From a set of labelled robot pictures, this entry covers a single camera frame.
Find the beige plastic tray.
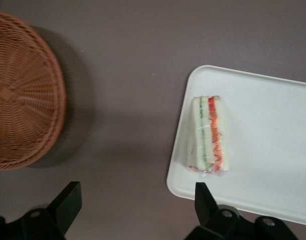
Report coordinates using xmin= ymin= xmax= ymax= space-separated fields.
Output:
xmin=165 ymin=64 xmax=306 ymax=225

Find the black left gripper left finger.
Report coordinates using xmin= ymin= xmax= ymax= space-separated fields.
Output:
xmin=0 ymin=181 xmax=83 ymax=240

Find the brown round wicker basket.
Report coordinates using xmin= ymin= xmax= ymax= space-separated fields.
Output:
xmin=0 ymin=11 xmax=67 ymax=171

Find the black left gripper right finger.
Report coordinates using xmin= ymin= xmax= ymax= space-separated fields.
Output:
xmin=185 ymin=182 xmax=296 ymax=240

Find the triangle sandwich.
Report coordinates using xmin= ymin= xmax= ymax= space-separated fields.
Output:
xmin=186 ymin=95 xmax=230 ymax=179

